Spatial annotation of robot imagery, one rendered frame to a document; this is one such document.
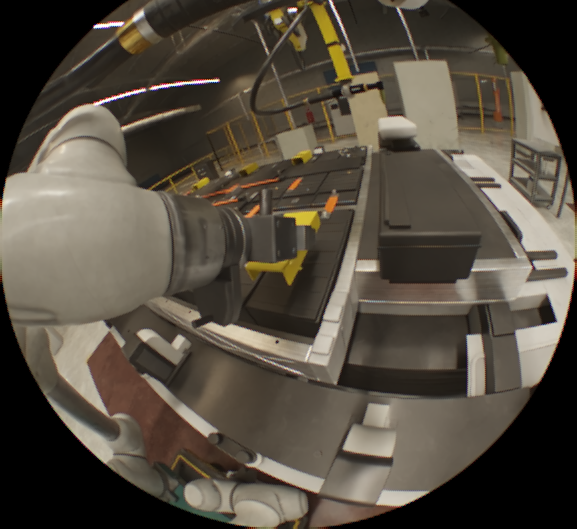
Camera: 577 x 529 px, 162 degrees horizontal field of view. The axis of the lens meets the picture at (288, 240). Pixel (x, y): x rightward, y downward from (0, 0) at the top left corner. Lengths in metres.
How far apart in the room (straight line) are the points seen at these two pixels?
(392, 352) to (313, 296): 0.28
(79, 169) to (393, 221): 0.32
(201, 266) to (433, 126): 4.94
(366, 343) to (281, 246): 0.39
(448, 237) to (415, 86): 4.67
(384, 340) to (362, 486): 0.38
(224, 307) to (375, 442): 0.22
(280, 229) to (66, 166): 0.19
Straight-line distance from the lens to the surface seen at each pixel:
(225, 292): 0.20
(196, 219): 0.16
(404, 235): 0.27
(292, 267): 0.30
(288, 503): 0.56
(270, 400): 0.42
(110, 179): 0.15
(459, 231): 0.29
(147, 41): 0.23
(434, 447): 0.40
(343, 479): 0.25
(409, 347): 0.54
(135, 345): 0.51
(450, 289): 0.43
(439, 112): 5.00
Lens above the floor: 1.26
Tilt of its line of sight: 32 degrees down
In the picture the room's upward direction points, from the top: 21 degrees counter-clockwise
